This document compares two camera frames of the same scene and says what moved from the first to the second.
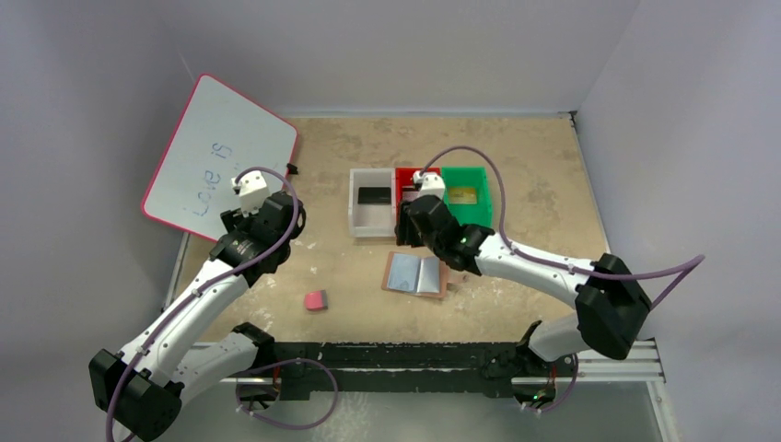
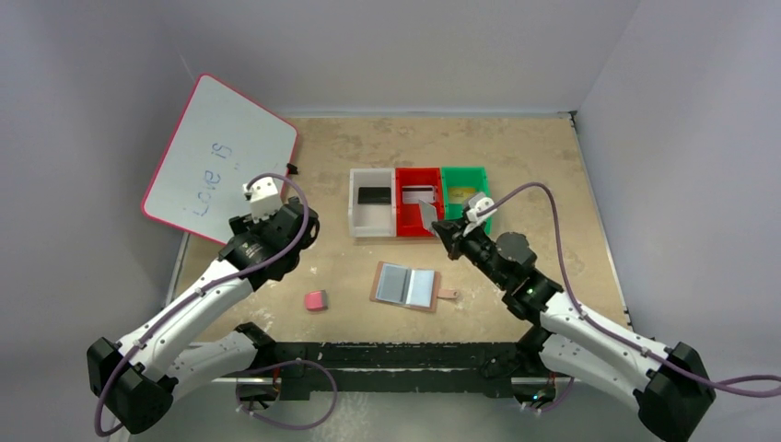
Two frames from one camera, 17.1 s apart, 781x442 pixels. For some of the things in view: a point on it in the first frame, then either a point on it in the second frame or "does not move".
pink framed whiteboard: x=219 y=135 does not move
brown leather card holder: x=411 y=273 → x=408 y=287
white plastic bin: x=372 y=220 does not move
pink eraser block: x=316 y=300 does not move
